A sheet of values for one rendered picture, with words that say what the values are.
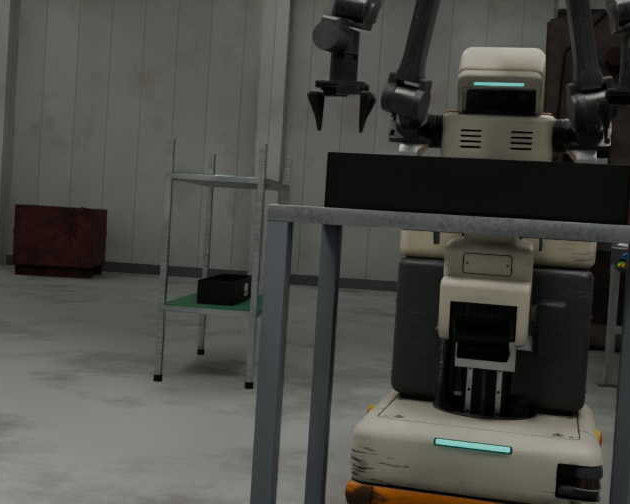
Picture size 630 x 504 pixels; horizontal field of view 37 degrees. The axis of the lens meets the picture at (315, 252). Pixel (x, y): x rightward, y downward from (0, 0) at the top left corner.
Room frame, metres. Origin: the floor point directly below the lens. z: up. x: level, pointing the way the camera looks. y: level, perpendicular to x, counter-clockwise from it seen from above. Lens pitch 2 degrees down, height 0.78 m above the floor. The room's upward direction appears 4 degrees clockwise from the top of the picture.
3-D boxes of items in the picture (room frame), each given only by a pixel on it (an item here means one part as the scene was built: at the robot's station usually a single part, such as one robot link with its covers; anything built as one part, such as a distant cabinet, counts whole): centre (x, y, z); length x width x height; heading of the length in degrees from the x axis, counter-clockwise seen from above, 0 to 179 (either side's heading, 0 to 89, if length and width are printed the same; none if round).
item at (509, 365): (2.40, -0.52, 0.53); 0.28 x 0.27 x 0.25; 76
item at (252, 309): (4.61, 0.42, 0.55); 0.91 x 0.46 x 1.10; 174
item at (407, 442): (2.58, -0.50, 0.16); 0.67 x 0.64 x 0.25; 166
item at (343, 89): (1.92, -0.06, 1.01); 0.07 x 0.07 x 0.09; 75
